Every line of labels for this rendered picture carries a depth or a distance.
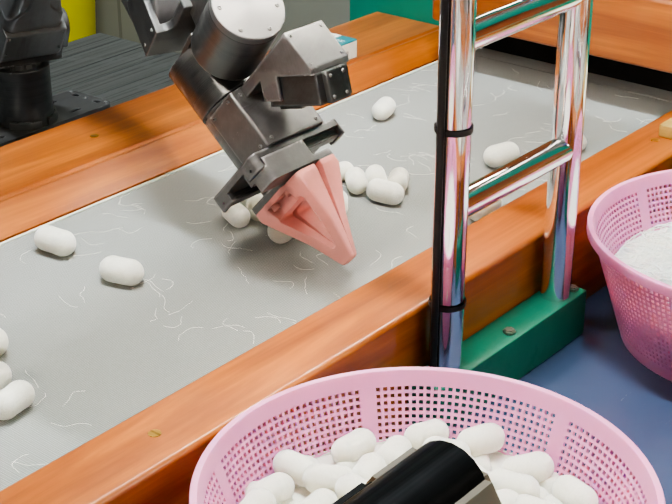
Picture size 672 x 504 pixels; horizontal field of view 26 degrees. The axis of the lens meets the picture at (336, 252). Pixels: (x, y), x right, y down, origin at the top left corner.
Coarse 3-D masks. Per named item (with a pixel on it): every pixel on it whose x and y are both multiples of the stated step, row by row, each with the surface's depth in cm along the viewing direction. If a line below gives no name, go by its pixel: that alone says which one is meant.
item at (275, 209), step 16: (304, 176) 109; (320, 176) 110; (272, 192) 111; (288, 192) 111; (304, 192) 110; (320, 192) 110; (256, 208) 113; (272, 208) 112; (288, 208) 112; (320, 208) 110; (272, 224) 113; (288, 224) 113; (304, 224) 113; (336, 224) 111; (304, 240) 113; (320, 240) 112; (336, 240) 111; (336, 256) 112; (352, 256) 111
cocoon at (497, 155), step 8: (496, 144) 132; (504, 144) 132; (512, 144) 132; (488, 152) 131; (496, 152) 131; (504, 152) 131; (512, 152) 132; (488, 160) 131; (496, 160) 131; (504, 160) 131; (512, 160) 132
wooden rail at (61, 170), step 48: (384, 48) 156; (432, 48) 160; (144, 96) 142; (48, 144) 131; (96, 144) 131; (144, 144) 131; (192, 144) 134; (0, 192) 121; (48, 192) 123; (96, 192) 125; (0, 240) 118
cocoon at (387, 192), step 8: (368, 184) 125; (376, 184) 124; (384, 184) 124; (392, 184) 124; (368, 192) 125; (376, 192) 124; (384, 192) 124; (392, 192) 123; (400, 192) 124; (376, 200) 125; (384, 200) 124; (392, 200) 124; (400, 200) 124
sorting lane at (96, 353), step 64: (512, 64) 159; (384, 128) 141; (512, 128) 141; (128, 192) 127; (192, 192) 127; (0, 256) 116; (64, 256) 116; (128, 256) 116; (192, 256) 116; (256, 256) 116; (320, 256) 116; (384, 256) 116; (0, 320) 106; (64, 320) 106; (128, 320) 106; (192, 320) 106; (256, 320) 106; (64, 384) 98; (128, 384) 98; (0, 448) 91; (64, 448) 91
